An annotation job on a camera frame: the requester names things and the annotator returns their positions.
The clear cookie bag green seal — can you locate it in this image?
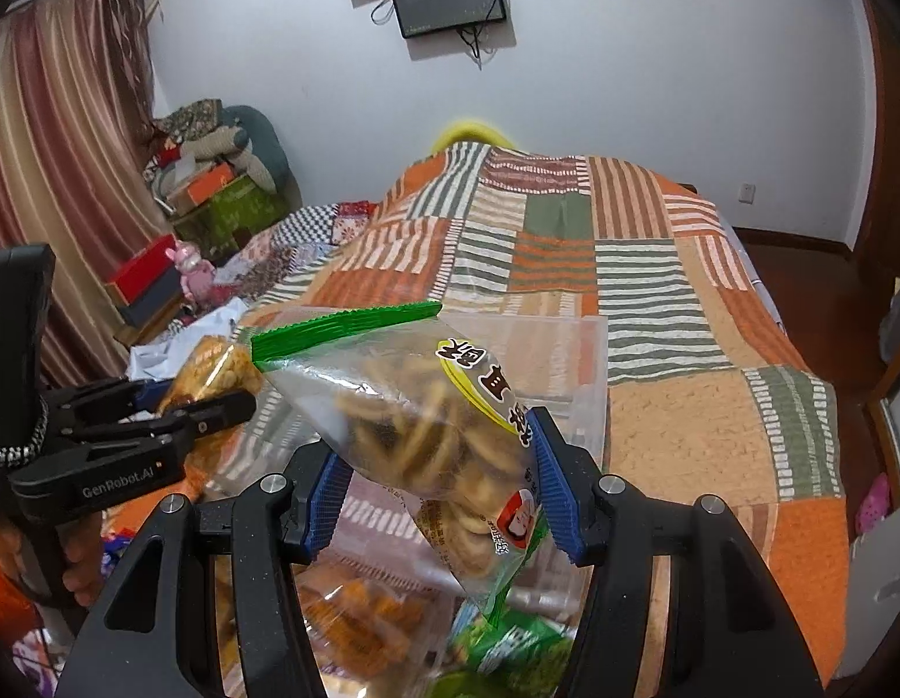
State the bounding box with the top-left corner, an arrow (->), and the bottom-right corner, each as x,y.
248,301 -> 540,613

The green pea snack bag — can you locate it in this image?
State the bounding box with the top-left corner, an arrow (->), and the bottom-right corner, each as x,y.
423,602 -> 576,698

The person's left hand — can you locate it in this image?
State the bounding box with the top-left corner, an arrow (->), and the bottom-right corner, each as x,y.
60,514 -> 105,608

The white cloth on bed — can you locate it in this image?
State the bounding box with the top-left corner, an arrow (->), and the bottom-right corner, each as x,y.
125,298 -> 248,382

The dark grey box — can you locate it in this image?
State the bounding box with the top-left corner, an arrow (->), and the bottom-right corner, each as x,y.
117,268 -> 182,328

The pink rabbit toy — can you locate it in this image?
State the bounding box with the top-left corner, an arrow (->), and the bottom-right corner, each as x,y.
165,241 -> 215,309

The red gift box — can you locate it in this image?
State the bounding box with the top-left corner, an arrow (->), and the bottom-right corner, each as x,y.
105,233 -> 177,306

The clear plastic storage bin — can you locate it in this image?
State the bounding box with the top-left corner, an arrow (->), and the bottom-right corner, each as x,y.
202,304 -> 611,698

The white appliance with stickers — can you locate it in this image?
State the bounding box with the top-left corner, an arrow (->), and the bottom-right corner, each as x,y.
836,509 -> 900,678

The green cardboard box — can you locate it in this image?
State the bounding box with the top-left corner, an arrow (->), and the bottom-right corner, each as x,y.
171,175 -> 289,266

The checkered patchwork sheet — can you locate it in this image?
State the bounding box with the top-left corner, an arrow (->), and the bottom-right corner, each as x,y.
207,200 -> 377,307

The orange box on pile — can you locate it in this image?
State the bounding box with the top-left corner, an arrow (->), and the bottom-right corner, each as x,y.
166,162 -> 235,216

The red striped curtain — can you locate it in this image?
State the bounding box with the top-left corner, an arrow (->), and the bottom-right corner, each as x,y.
0,0 -> 168,386

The striped patchwork bed quilt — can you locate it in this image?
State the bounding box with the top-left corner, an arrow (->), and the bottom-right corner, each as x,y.
99,140 -> 852,698

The wooden door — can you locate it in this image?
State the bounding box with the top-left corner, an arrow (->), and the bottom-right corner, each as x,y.
853,0 -> 900,287

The yellow headboard arch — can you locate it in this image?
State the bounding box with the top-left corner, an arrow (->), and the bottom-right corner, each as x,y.
431,120 -> 515,155

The wall power outlet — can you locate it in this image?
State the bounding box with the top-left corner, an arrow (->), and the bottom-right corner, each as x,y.
738,183 -> 756,205

